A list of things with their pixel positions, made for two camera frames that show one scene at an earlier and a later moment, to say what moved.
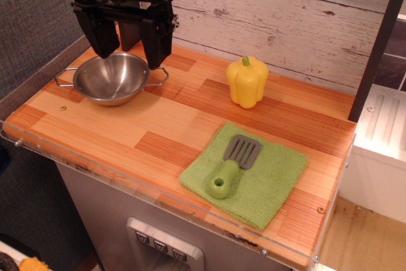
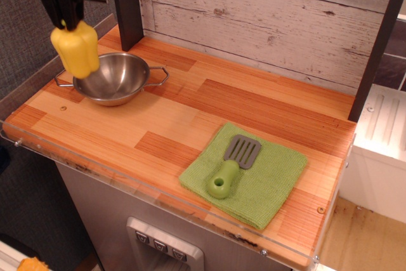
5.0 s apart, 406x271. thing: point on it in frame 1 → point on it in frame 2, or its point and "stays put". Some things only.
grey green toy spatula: x=240 y=153 stays put
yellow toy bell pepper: x=247 y=79 → x=78 y=48
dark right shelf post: x=379 y=47 stays put
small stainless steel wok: x=113 y=80 stays put
